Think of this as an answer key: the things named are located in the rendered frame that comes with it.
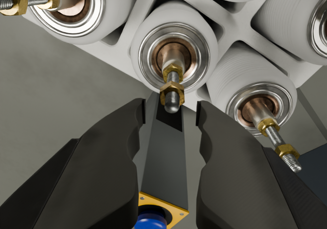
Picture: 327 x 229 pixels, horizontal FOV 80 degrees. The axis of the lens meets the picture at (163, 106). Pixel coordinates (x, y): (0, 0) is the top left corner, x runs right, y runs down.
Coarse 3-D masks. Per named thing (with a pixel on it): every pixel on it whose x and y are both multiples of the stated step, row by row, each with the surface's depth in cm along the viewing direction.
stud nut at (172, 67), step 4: (172, 64) 17; (176, 64) 17; (164, 68) 17; (168, 68) 17; (172, 68) 17; (176, 68) 17; (180, 68) 17; (164, 72) 17; (168, 72) 17; (180, 72) 17; (164, 76) 17; (180, 76) 17; (164, 80) 17; (180, 80) 17
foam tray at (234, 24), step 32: (160, 0) 34; (192, 0) 24; (224, 0) 33; (256, 0) 24; (128, 32) 26; (224, 32) 26; (256, 32) 26; (128, 64) 29; (288, 64) 28; (192, 96) 31
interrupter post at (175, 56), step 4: (168, 52) 20; (172, 52) 19; (176, 52) 20; (180, 52) 20; (164, 56) 20; (168, 56) 19; (172, 56) 18; (176, 56) 18; (180, 56) 19; (164, 60) 18; (168, 60) 18; (172, 60) 18; (176, 60) 18; (180, 60) 18; (164, 64) 18; (168, 64) 18; (180, 64) 18; (184, 64) 19; (184, 68) 18; (184, 72) 18
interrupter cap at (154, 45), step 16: (160, 32) 19; (176, 32) 19; (192, 32) 19; (144, 48) 20; (160, 48) 20; (176, 48) 20; (192, 48) 20; (208, 48) 20; (144, 64) 21; (160, 64) 21; (192, 64) 21; (208, 64) 20; (160, 80) 22; (192, 80) 22
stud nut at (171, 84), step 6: (168, 84) 14; (174, 84) 14; (180, 84) 14; (162, 90) 14; (168, 90) 13; (174, 90) 13; (180, 90) 13; (162, 96) 14; (180, 96) 14; (162, 102) 14; (180, 102) 14
